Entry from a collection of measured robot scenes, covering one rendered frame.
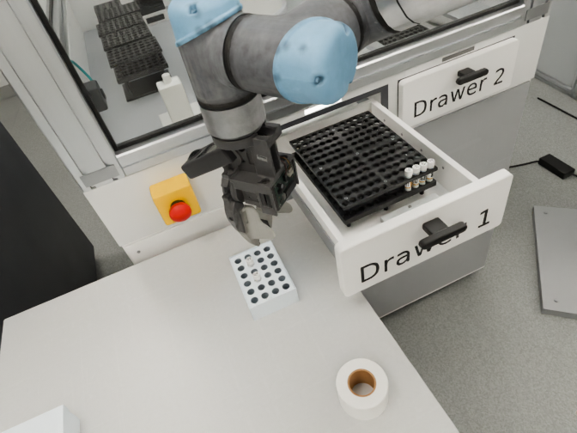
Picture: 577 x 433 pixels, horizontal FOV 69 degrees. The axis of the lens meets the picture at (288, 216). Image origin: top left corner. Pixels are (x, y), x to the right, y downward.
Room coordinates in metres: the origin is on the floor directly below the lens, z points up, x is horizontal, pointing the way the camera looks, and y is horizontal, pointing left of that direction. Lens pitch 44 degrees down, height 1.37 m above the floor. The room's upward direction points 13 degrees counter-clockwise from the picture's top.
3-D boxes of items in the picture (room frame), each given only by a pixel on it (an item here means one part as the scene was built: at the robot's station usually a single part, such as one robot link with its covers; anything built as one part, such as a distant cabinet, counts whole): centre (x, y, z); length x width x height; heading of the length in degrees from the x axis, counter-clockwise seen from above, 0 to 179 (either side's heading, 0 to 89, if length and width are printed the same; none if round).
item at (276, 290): (0.47, 0.07, 0.78); 0.12 x 0.08 x 0.04; 13
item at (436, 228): (0.38, -0.20, 0.91); 0.07 x 0.04 x 0.01; 104
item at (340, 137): (0.60, -0.15, 0.87); 0.22 x 0.18 x 0.06; 14
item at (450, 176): (0.61, -0.14, 0.86); 0.40 x 0.26 x 0.06; 14
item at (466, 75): (0.77, -0.43, 0.91); 0.07 x 0.04 x 0.01; 104
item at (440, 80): (0.79, -0.42, 0.87); 0.29 x 0.02 x 0.11; 104
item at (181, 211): (0.59, 0.19, 0.88); 0.04 x 0.03 x 0.04; 104
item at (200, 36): (0.46, 0.03, 1.19); 0.09 x 0.08 x 0.11; 46
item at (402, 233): (0.41, -0.19, 0.87); 0.29 x 0.02 x 0.11; 104
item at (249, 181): (0.46, 0.03, 1.03); 0.09 x 0.08 x 0.12; 54
